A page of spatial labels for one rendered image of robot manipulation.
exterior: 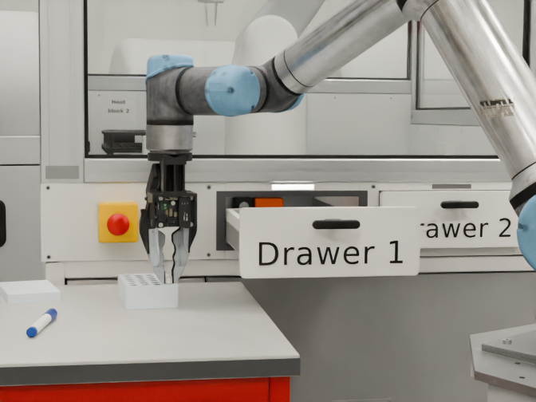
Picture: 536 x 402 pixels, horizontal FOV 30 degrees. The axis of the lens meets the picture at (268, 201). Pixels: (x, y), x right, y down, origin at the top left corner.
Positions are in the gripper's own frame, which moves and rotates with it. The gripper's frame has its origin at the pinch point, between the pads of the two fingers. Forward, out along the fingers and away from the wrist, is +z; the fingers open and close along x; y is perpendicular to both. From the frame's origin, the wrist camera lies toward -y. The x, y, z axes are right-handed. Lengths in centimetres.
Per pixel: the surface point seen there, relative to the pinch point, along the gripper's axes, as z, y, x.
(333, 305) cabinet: 10.7, -22.6, 36.0
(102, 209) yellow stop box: -8.9, -20.8, -8.7
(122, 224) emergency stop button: -6.4, -17.8, -5.5
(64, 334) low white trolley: 5.2, 18.2, -17.6
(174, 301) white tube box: 4.0, 2.1, 0.7
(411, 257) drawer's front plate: -3.6, 12.8, 37.2
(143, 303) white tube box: 4.2, 2.1, -4.3
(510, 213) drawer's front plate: -7, -16, 70
